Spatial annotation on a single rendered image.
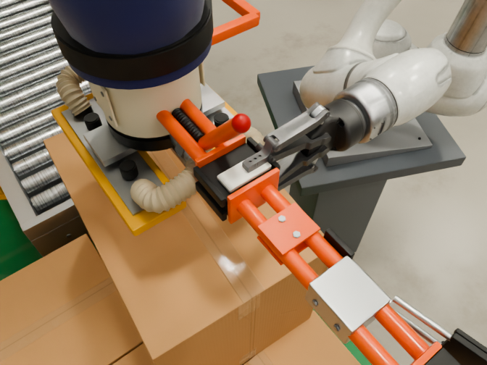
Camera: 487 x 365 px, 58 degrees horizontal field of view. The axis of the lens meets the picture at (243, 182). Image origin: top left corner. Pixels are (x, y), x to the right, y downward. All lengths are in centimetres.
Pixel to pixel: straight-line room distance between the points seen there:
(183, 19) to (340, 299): 39
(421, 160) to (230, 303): 76
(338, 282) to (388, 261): 150
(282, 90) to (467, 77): 56
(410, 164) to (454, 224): 94
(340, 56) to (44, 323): 101
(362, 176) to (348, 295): 78
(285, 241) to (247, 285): 31
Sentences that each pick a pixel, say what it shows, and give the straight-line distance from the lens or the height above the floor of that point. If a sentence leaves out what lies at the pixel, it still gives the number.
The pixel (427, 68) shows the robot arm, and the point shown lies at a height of 128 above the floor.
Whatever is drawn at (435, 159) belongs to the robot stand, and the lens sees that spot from 137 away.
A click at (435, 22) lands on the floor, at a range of 343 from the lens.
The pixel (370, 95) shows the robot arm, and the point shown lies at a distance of 68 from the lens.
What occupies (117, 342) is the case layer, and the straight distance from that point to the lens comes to 126.
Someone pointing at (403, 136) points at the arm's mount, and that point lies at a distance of 137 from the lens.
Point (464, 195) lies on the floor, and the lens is 235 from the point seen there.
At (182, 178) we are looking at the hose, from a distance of 66.
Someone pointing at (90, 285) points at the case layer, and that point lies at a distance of 134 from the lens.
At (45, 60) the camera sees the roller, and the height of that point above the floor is 53.
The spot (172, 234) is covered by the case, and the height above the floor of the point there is 94.
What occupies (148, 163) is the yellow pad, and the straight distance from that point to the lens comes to 78.
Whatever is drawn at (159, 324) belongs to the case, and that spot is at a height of 94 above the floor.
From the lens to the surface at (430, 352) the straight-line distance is 51.
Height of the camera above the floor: 171
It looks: 53 degrees down
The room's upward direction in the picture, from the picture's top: straight up
